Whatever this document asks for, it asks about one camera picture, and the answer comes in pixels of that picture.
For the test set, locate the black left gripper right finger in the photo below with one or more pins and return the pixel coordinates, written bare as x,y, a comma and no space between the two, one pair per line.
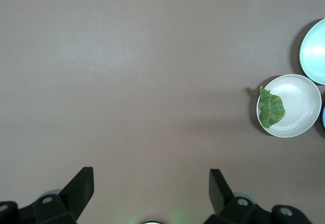
221,196

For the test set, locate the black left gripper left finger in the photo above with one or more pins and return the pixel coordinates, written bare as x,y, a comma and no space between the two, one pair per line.
76,196

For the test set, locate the green lettuce leaf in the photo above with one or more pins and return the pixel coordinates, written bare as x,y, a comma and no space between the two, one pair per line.
271,108

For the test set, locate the beige round plate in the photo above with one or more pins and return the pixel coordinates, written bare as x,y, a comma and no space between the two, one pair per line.
299,107

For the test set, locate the dark blue round plate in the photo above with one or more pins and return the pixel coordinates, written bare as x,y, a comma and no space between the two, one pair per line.
323,116

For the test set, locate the mint green round plate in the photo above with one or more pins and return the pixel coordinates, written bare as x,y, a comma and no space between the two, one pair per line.
314,53

